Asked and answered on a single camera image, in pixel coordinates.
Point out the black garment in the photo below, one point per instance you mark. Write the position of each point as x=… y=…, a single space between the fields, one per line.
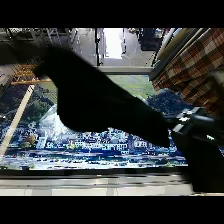
x=96 y=103

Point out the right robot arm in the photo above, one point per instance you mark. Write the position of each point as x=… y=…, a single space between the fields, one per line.
x=200 y=156

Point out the checked shirt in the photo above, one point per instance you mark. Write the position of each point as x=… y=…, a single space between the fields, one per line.
x=196 y=66

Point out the silver frame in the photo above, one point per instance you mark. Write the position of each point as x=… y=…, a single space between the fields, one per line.
x=83 y=186

